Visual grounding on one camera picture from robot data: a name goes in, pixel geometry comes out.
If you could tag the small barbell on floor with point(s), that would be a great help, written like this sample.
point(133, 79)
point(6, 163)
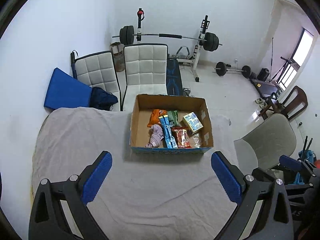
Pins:
point(221, 69)

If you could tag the blue foam cushion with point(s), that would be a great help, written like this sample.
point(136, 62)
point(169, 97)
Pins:
point(65, 91)

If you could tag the green wipes packet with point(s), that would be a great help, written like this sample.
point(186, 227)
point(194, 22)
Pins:
point(173, 118)

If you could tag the yellow-blue tissue pack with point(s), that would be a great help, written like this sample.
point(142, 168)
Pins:
point(192, 122)

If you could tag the orange snack bag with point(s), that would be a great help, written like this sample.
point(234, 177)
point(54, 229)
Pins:
point(154, 117)

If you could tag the red snack packet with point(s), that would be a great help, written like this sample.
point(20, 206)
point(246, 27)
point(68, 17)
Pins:
point(181, 136)

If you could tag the black blue bench pad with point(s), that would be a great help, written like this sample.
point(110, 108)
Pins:
point(173, 78)

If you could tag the grey plastic chair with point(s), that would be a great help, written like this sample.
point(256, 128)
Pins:
point(263, 146)

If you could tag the white padded chair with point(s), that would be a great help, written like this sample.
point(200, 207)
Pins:
point(145, 71)
point(98, 70)

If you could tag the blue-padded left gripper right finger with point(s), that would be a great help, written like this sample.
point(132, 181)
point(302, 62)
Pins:
point(243, 190)

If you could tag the dark wooden chair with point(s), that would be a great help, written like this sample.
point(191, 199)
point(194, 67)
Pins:
point(294, 104)

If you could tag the blue snack stick packet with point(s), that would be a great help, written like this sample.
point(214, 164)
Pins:
point(169, 138)

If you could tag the white weight bench rack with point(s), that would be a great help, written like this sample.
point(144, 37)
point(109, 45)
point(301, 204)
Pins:
point(194, 59)

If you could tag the open cardboard box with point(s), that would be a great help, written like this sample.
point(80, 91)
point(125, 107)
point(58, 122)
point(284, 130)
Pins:
point(143, 107)

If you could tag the dark blue garment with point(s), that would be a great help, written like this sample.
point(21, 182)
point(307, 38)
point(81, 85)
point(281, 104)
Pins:
point(102, 100)

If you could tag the grey wrinkled table cloth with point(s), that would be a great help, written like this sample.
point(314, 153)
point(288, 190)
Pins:
point(144, 196)

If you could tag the white padded chair left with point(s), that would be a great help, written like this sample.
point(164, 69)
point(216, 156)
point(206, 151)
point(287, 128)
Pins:
point(98, 70)

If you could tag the black treadmill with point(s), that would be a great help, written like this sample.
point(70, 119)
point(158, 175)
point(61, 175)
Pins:
point(266, 89)

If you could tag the loaded barbell on rack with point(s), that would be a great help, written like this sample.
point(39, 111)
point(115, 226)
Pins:
point(210, 42)

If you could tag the white padded chair right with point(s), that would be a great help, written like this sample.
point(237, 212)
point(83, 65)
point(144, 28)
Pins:
point(145, 71)

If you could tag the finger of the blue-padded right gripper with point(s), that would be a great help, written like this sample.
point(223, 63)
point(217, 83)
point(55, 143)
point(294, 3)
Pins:
point(290, 163)

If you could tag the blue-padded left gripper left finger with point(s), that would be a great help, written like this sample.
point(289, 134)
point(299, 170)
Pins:
point(48, 220)

